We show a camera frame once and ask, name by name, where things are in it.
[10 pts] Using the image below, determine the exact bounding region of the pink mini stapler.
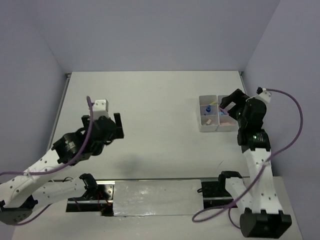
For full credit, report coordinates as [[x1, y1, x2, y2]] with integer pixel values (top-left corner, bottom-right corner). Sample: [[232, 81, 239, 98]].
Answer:
[[220, 122, 236, 126]]

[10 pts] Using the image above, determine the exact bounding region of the blue white glue tube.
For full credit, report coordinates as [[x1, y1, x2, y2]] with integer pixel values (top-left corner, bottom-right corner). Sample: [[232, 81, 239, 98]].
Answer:
[[205, 105, 212, 114]]

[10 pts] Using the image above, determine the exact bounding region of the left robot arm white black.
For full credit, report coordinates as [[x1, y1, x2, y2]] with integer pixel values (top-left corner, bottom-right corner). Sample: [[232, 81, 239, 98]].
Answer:
[[0, 113, 124, 226]]

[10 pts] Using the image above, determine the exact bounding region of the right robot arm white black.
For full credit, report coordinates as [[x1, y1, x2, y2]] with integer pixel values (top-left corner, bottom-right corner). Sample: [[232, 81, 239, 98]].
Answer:
[[217, 88, 292, 239]]

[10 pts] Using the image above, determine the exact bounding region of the purple highlighter marker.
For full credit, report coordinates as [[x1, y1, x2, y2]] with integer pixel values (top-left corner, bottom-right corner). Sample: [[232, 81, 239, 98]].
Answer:
[[219, 108, 229, 116]]

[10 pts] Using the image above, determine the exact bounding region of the white compartment organizer box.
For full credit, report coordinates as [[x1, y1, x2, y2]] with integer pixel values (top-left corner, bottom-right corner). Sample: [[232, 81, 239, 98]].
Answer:
[[196, 95, 238, 133]]

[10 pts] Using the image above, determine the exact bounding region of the silver foil covered panel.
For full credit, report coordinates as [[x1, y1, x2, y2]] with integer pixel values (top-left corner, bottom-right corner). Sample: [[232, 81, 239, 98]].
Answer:
[[113, 179, 204, 217]]

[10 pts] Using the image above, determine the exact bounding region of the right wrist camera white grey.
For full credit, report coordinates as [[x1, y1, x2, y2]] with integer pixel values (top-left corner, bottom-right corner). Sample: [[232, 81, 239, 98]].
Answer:
[[255, 87, 272, 105]]

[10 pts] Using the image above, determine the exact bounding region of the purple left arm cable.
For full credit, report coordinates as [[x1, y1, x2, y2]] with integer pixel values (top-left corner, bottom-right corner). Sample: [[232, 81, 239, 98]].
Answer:
[[0, 96, 97, 225]]

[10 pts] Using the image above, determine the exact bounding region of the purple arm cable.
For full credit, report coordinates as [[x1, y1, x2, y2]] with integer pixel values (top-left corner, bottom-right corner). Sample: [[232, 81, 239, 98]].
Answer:
[[191, 87, 304, 230], [0, 96, 97, 225]]

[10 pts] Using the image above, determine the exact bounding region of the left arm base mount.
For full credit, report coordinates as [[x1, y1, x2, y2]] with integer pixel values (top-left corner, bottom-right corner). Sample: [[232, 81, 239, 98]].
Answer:
[[65, 182, 115, 217]]

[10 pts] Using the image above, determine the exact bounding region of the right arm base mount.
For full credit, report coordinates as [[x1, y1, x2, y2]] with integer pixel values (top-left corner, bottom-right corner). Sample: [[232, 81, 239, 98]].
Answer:
[[200, 180, 234, 209]]

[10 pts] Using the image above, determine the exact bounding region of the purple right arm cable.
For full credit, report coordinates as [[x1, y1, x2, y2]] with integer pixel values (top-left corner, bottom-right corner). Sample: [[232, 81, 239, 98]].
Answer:
[[191, 87, 304, 230]]

